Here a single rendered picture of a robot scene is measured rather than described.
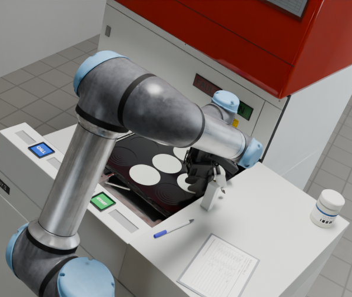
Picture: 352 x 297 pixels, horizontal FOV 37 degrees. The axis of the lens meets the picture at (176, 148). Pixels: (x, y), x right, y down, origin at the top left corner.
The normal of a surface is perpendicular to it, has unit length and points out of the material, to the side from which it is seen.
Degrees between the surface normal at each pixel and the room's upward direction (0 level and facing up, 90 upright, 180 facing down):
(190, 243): 0
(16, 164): 90
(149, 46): 90
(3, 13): 90
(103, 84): 64
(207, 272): 0
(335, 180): 0
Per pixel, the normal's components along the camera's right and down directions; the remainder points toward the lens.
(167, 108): 0.40, -0.04
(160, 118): 0.20, 0.32
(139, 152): 0.25, -0.79
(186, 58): -0.63, 0.31
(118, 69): -0.08, -0.61
